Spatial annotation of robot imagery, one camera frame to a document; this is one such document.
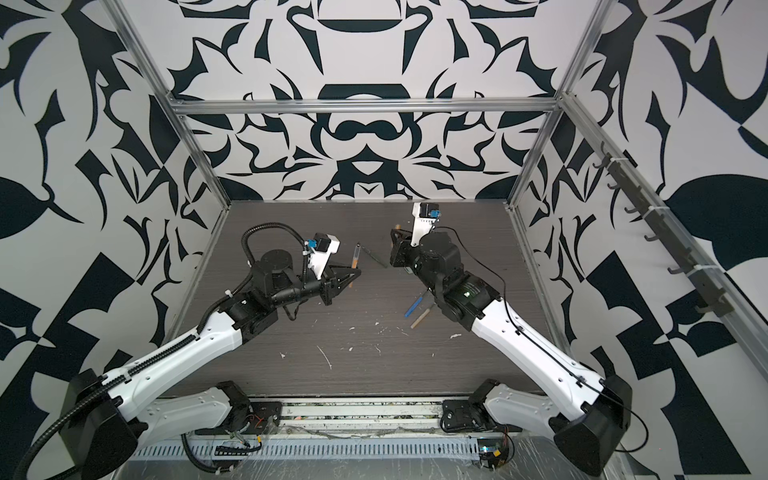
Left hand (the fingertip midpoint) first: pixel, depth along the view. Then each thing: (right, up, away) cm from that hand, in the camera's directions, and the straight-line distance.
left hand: (359, 264), depth 69 cm
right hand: (+8, +8, 0) cm, 11 cm away
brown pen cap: (+9, +9, 0) cm, 12 cm away
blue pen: (+14, -15, +23) cm, 31 cm away
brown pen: (0, +2, -2) cm, 3 cm away
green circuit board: (+31, -44, +2) cm, 54 cm away
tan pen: (+16, -18, +21) cm, 32 cm away
